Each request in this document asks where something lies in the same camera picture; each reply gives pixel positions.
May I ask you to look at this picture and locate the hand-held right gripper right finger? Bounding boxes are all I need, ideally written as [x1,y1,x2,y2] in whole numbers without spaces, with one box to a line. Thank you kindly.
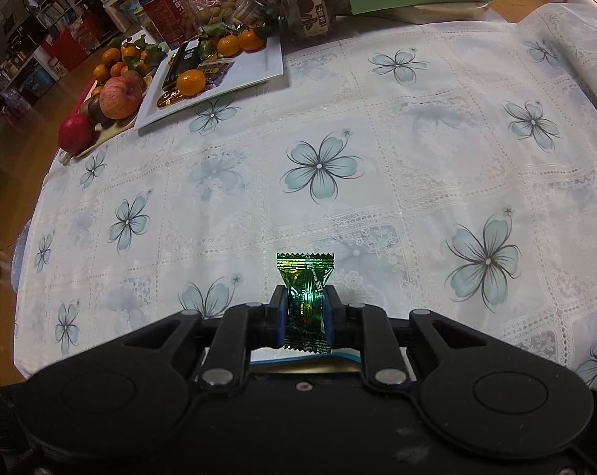
[321,285,487,388]

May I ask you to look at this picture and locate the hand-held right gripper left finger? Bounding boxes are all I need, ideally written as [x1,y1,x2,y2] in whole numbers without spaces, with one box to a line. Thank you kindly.
[123,284,289,388]

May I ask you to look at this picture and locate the green foil candy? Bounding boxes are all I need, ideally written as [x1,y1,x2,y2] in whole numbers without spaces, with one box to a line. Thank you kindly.
[276,251,336,354]

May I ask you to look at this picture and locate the white floral tablecloth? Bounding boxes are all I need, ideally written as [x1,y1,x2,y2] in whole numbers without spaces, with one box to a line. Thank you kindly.
[12,2,597,391]

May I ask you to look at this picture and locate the white rectangular plate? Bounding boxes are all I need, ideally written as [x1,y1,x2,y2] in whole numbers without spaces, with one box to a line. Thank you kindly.
[134,34,285,132]

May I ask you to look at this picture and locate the brown clear snack packet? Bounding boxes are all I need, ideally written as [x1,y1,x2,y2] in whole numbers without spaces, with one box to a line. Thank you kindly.
[200,61,232,87]

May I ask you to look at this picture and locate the wooden fruit tray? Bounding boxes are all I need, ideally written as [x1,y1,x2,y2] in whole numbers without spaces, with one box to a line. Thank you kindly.
[58,76,156,164]

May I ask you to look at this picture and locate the black snack packet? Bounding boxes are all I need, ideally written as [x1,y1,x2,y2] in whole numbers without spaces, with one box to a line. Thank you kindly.
[161,40,203,87]

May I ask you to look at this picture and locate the red yellow apple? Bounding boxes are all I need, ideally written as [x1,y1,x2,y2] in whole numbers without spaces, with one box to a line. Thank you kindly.
[99,75,144,120]

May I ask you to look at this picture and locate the dark red apple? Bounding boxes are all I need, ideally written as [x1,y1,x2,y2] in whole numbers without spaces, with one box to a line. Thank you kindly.
[57,113,97,152]

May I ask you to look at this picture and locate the dark round fruit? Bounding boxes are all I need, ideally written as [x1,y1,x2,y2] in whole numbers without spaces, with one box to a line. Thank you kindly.
[80,96,106,122]

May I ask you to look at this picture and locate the pile of leafy tangerines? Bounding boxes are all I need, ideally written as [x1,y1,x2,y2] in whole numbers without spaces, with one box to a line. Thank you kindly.
[91,34,168,80]

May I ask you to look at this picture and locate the clear glass cup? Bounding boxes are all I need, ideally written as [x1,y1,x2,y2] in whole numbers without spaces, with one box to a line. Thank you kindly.
[232,0,274,28]

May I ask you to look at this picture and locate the red tin can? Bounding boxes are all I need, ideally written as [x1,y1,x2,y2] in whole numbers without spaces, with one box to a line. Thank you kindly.
[140,0,185,45]

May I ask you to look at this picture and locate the pale flat board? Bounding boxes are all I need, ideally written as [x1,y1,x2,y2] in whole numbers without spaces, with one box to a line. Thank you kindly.
[402,1,492,25]

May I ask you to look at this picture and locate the red storage boxes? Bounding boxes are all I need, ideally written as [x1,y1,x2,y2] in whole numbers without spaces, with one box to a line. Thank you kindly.
[41,12,111,72]

